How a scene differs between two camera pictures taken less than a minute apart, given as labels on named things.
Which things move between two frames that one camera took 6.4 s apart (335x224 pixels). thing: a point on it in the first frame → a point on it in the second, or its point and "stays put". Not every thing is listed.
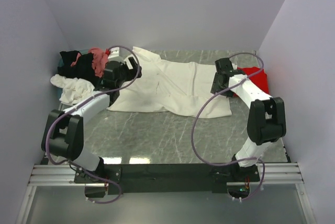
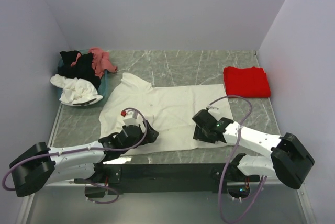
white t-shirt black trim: [74, 89] stays put
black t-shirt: [84, 69] stays put
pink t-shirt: [100, 59] stays put
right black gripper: [215, 88] → [198, 135]
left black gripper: [131, 73] → [151, 135]
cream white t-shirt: [178, 88] → [171, 112]
